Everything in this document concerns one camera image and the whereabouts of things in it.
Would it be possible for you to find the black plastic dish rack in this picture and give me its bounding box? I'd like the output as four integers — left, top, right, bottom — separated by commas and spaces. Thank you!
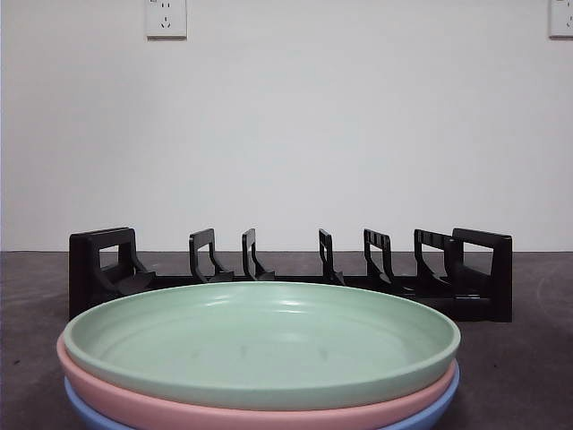
68, 226, 515, 323

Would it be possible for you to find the pink plate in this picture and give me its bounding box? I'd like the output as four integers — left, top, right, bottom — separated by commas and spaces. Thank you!
56, 335, 461, 430

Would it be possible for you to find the green plate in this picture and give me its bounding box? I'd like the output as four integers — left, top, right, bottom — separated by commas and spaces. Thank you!
63, 280, 462, 411

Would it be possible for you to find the white wall socket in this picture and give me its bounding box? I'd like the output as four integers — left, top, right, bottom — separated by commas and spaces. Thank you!
548, 0, 573, 39
145, 0, 188, 40

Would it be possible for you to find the blue plate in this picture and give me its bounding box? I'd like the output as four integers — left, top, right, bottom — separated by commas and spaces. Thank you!
64, 371, 462, 430

